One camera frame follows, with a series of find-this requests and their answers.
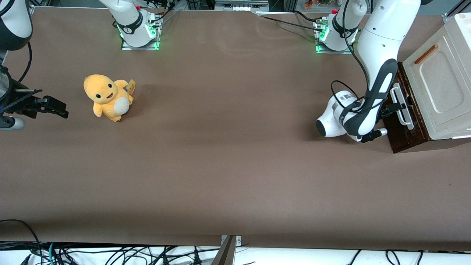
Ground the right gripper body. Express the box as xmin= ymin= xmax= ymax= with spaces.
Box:
xmin=0 ymin=67 xmax=17 ymax=113

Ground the white drawer handle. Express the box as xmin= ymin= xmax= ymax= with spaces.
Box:
xmin=389 ymin=82 xmax=415 ymax=130

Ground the dark wooden cabinet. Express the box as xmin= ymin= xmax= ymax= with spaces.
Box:
xmin=382 ymin=61 xmax=471 ymax=154

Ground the yellow plush toy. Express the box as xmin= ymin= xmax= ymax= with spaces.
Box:
xmin=83 ymin=74 xmax=136 ymax=123

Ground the cream plastic cabinet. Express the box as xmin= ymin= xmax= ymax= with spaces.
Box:
xmin=402 ymin=13 xmax=471 ymax=141

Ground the brown table mat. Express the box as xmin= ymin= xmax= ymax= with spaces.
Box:
xmin=0 ymin=7 xmax=471 ymax=251

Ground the grey power strip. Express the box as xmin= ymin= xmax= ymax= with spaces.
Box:
xmin=215 ymin=0 xmax=270 ymax=12

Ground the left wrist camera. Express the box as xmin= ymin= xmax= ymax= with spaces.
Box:
xmin=360 ymin=128 xmax=388 ymax=144

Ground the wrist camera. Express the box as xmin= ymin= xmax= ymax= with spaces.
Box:
xmin=0 ymin=116 xmax=26 ymax=131
xmin=360 ymin=128 xmax=388 ymax=144

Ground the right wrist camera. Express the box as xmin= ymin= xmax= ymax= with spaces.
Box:
xmin=0 ymin=116 xmax=26 ymax=131

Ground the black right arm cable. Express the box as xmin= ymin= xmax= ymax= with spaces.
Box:
xmin=17 ymin=40 xmax=33 ymax=83

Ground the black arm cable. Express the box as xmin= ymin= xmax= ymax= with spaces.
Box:
xmin=17 ymin=40 xmax=33 ymax=83
xmin=330 ymin=0 xmax=385 ymax=114

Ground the orange cabinet handle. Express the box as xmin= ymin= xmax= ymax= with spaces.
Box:
xmin=415 ymin=44 xmax=439 ymax=65

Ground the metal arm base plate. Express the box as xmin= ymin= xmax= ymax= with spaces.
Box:
xmin=315 ymin=18 xmax=355 ymax=55
xmin=121 ymin=17 xmax=162 ymax=51

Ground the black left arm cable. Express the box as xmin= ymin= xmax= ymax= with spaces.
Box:
xmin=330 ymin=0 xmax=385 ymax=114

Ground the aluminium frame profile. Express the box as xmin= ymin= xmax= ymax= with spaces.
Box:
xmin=443 ymin=0 xmax=471 ymax=22

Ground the black looped cable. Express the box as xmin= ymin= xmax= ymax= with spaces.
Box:
xmin=0 ymin=219 xmax=42 ymax=258

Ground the dark mounting post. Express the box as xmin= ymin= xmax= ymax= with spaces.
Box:
xmin=211 ymin=236 xmax=237 ymax=265

